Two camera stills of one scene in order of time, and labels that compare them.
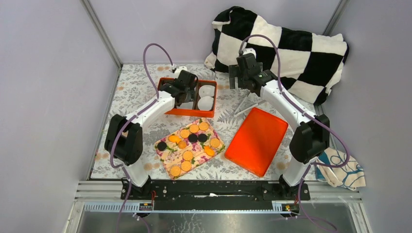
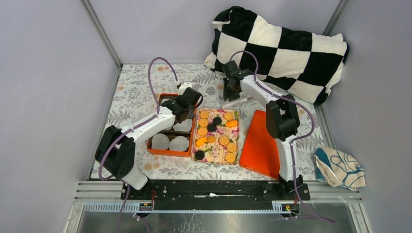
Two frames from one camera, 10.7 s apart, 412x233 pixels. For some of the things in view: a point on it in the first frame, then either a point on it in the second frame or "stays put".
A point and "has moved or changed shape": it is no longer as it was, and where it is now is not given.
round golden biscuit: x=181 y=144 to x=211 y=139
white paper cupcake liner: x=206 y=90 to x=179 y=143
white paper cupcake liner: x=205 y=103 to x=160 y=141
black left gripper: x=190 y=94 to x=191 y=111
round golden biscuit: x=184 y=133 to x=203 y=122
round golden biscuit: x=203 y=126 to x=229 y=116
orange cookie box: x=203 y=101 to x=173 y=136
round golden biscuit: x=194 y=128 to x=204 y=114
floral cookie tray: x=182 y=149 to x=216 y=137
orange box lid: x=256 y=141 has moved or changed shape
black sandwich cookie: x=202 y=137 to x=217 y=120
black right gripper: x=233 y=72 to x=226 y=95
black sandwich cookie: x=192 y=138 to x=211 y=127
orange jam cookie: x=174 y=138 to x=200 y=141
